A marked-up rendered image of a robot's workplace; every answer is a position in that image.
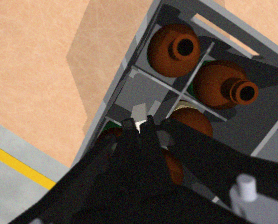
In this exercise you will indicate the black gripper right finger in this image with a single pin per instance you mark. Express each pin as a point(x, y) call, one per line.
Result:
point(246, 184)

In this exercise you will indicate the grey rectangular tray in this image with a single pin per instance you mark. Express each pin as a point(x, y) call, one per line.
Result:
point(268, 152)

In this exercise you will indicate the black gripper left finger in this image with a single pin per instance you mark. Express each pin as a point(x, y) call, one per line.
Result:
point(84, 179)

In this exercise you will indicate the grey divided crate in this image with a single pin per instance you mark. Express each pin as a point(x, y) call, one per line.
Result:
point(246, 128)

